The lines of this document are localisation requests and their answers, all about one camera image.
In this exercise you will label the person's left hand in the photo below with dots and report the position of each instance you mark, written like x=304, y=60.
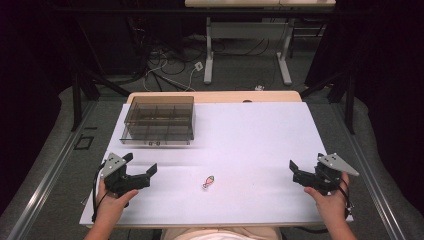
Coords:
x=110, y=208

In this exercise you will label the small white floor plug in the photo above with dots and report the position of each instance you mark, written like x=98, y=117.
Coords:
x=259, y=88

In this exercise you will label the small pink green radish sticker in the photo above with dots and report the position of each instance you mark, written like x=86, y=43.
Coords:
x=208, y=182

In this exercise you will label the aluminium floor rail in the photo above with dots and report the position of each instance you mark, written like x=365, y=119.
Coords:
x=373, y=180
x=43, y=186

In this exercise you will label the light wooden table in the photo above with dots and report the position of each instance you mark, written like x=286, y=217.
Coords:
x=220, y=96

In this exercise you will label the white board mat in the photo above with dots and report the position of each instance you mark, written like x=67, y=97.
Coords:
x=240, y=133

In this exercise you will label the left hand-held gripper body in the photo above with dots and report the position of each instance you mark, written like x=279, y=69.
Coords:
x=116, y=178

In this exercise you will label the white power adapter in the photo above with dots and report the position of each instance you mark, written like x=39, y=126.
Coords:
x=198, y=66

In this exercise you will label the transparent brown compartment box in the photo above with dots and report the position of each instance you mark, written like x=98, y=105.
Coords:
x=158, y=120

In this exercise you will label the black metal stand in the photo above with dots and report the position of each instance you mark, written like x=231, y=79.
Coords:
x=340, y=90
x=83, y=96

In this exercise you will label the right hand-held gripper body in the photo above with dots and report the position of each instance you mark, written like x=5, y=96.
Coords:
x=325, y=180

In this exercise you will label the person's right hand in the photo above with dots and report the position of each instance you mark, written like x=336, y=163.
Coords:
x=331, y=205

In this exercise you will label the person's light clothing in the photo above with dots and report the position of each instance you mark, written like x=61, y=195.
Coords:
x=220, y=234

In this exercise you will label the white metal frame desk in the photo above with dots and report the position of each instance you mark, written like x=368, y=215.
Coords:
x=246, y=30

